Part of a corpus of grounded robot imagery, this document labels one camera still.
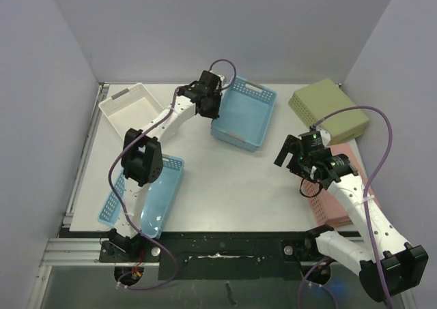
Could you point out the aluminium frame rail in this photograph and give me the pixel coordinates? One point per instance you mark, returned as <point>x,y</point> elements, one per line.
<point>103,89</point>

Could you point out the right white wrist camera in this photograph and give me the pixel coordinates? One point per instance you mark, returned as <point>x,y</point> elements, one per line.
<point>325,136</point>

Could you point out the white perforated plastic basket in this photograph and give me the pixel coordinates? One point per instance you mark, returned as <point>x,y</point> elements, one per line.
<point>133,107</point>

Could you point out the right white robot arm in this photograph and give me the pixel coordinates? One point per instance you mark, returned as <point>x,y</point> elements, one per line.
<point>387,263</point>

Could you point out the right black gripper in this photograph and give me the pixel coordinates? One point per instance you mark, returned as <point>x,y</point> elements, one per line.
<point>294,153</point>

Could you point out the olive green plastic basket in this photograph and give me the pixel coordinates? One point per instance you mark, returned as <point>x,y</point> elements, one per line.
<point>316,101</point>

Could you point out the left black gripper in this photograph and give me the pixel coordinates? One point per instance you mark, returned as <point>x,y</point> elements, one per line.
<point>213,114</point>

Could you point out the small light blue basket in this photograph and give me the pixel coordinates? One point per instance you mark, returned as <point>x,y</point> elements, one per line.
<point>244,115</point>

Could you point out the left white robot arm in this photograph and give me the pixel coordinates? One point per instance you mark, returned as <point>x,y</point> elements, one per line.
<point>143,180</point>

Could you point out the large light blue basket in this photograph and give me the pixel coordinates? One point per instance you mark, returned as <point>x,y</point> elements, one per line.
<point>158,201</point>

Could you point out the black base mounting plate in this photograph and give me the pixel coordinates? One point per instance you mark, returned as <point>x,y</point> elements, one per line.
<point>212,256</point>

